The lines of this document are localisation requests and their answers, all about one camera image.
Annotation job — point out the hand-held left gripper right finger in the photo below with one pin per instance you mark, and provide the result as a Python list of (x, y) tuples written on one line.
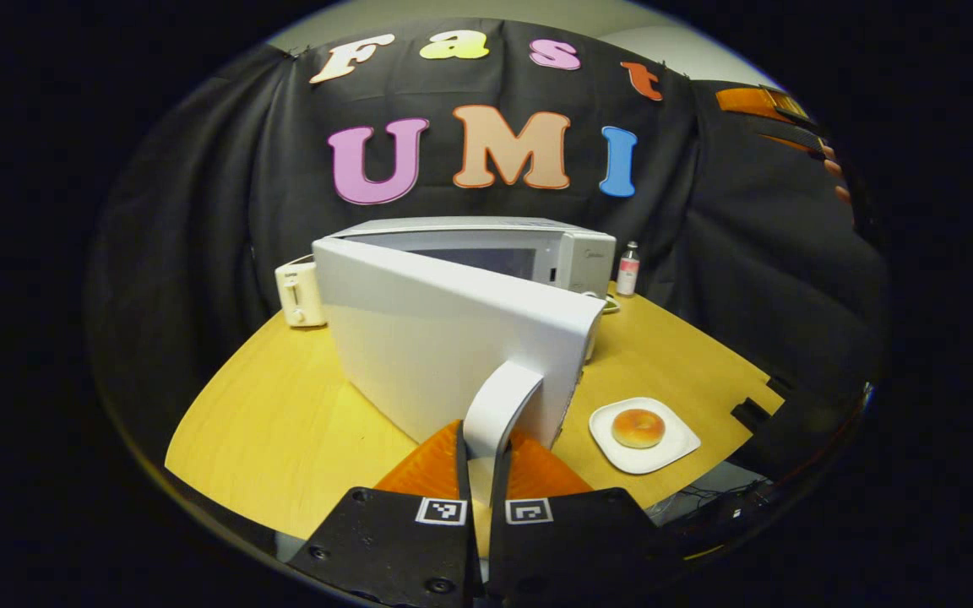
[(579, 549)]

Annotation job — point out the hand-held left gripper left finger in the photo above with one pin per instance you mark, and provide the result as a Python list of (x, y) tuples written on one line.
[(385, 549)]

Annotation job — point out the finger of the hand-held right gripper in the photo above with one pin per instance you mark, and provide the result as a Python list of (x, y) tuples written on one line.
[(748, 100), (799, 139)]

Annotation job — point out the glazed brown bagel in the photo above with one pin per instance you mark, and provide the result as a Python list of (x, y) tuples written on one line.
[(638, 428)]

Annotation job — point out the white microwave oven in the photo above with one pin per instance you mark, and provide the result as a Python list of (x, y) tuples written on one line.
[(436, 338)]

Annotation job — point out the white square plate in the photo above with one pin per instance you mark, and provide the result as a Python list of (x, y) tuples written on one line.
[(672, 452)]

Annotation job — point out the small pink label bottle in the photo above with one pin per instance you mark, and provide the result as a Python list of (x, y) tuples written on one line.
[(627, 272)]

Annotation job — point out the white divided dish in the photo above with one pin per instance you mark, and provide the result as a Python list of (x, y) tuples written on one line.
[(608, 303)]

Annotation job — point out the white toaster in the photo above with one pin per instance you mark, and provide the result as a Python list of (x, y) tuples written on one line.
[(301, 291)]

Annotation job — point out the black backdrop cloth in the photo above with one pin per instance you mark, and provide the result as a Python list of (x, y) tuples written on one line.
[(199, 211)]

